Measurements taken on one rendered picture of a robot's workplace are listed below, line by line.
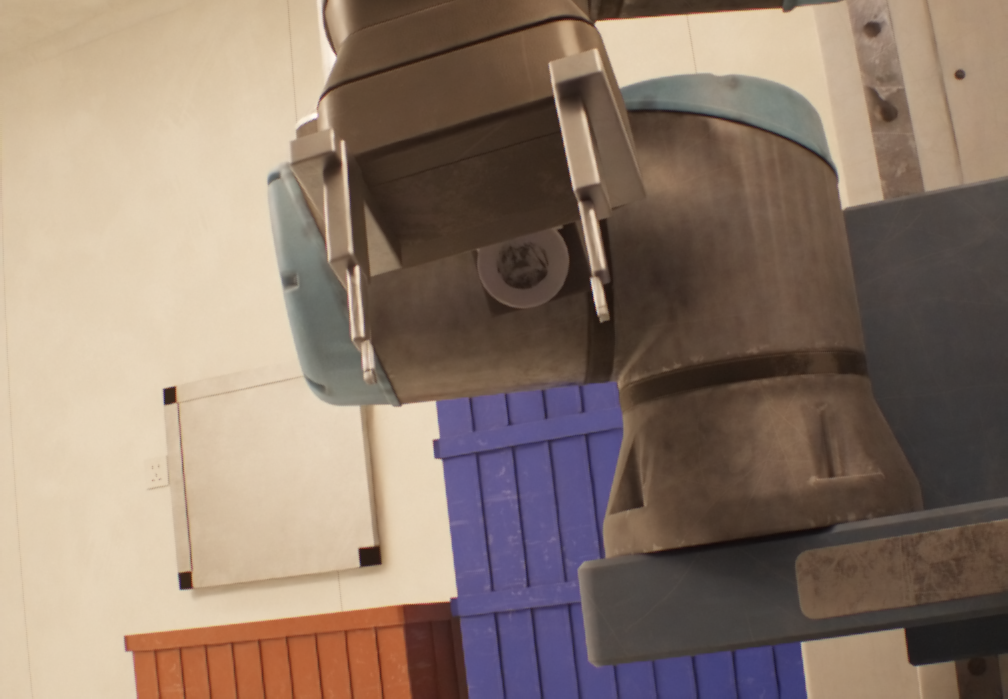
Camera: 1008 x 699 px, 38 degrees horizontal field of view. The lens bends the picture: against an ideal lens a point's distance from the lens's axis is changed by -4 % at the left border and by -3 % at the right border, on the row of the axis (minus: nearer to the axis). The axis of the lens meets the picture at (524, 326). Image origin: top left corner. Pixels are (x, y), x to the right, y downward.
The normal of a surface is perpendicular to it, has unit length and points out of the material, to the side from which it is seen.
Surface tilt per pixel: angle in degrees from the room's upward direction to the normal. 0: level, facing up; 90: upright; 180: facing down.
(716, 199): 88
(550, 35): 67
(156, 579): 90
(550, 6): 58
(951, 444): 90
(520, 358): 145
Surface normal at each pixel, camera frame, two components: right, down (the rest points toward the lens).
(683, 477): -0.60, -0.42
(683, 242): 0.07, -0.04
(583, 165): -0.27, -0.54
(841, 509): 0.31, -0.22
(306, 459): -0.44, -0.13
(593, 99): 0.13, 0.80
